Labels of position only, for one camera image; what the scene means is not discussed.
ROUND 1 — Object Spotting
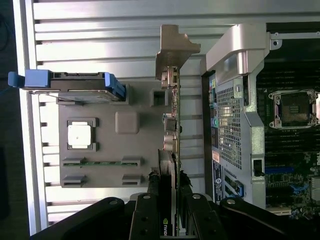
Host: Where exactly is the blue expansion slot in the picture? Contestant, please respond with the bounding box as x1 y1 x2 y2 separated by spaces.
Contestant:
264 166 295 174

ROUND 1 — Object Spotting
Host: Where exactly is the green motherboard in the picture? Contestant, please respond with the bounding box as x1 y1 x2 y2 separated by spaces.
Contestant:
262 59 320 230

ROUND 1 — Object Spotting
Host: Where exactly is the grey metal PC case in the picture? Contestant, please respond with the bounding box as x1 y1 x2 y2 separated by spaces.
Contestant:
199 22 320 230

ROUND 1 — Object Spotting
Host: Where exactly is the silver chipset heatsink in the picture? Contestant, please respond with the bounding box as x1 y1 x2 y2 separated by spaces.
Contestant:
309 176 320 201

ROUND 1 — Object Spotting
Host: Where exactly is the blue card retention clip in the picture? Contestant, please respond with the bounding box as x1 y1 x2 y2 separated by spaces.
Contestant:
235 181 245 199

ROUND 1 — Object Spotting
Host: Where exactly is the green RAM stick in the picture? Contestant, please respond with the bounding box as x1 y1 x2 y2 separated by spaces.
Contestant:
62 160 140 167

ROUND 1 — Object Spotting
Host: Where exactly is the silver CPU chip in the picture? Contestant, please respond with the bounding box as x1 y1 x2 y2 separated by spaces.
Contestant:
67 123 92 150

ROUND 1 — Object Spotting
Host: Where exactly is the grey plastic parts rack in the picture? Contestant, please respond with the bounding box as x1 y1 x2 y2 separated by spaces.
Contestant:
56 81 180 189

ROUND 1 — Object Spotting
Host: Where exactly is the CPU socket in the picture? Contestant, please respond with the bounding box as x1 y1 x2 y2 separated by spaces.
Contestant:
267 89 320 130

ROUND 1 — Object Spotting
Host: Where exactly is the hard disk blue caddy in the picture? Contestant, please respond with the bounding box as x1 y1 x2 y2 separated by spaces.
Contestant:
8 69 127 102

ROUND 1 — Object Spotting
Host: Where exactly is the white PCI expansion slot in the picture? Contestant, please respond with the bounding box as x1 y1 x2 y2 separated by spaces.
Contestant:
270 208 293 216

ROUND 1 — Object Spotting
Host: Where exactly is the blue SATA connector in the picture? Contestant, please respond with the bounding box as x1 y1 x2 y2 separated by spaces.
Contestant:
291 183 310 196

